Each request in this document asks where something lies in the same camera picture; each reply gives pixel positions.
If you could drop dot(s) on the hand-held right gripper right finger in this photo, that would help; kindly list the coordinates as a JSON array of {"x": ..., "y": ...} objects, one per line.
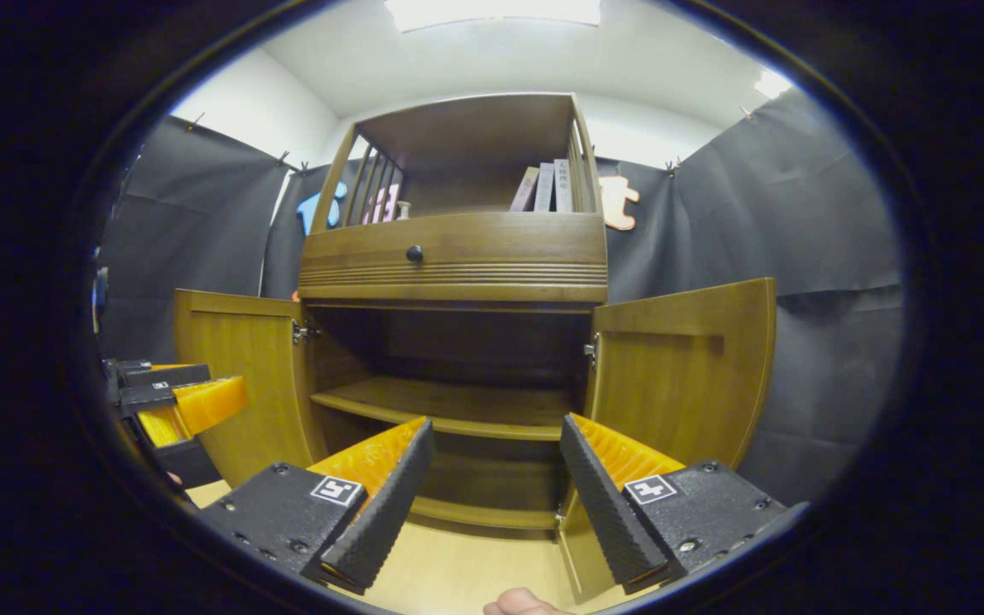
[{"x": 607, "y": 521}]

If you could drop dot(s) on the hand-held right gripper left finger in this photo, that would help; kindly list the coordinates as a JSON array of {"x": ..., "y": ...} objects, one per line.
[{"x": 385, "y": 521}]

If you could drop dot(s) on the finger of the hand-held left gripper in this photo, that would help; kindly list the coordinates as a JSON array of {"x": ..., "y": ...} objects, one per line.
[
  {"x": 202, "y": 406},
  {"x": 180, "y": 374}
]

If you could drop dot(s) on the wooden shoe cabinet door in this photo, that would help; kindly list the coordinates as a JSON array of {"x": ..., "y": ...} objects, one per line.
[
  {"x": 244, "y": 359},
  {"x": 680, "y": 384}
]

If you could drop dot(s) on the wooden double-door shoe cabinet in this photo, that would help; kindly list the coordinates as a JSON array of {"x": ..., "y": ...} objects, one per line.
[{"x": 475, "y": 137}]

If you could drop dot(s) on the metal door hinge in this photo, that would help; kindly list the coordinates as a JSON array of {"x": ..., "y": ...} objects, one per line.
[
  {"x": 592, "y": 348},
  {"x": 304, "y": 331},
  {"x": 559, "y": 514}
]

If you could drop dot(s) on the wooden cabinet inner shelf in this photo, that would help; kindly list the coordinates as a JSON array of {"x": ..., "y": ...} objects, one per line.
[{"x": 458, "y": 401}]

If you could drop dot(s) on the wooden cabinet drawer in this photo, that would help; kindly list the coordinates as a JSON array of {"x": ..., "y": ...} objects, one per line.
[{"x": 500, "y": 243}]

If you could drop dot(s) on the black round drawer knob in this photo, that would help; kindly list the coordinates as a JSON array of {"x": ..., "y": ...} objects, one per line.
[{"x": 414, "y": 254}]

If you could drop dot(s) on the light grey book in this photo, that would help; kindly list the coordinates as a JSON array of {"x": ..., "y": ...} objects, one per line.
[
  {"x": 544, "y": 188},
  {"x": 563, "y": 186}
]

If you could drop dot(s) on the pale pink book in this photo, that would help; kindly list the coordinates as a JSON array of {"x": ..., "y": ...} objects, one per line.
[{"x": 524, "y": 190}]

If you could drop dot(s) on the ceiling light panel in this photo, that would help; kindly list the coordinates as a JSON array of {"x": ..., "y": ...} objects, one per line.
[
  {"x": 492, "y": 12},
  {"x": 772, "y": 84}
]

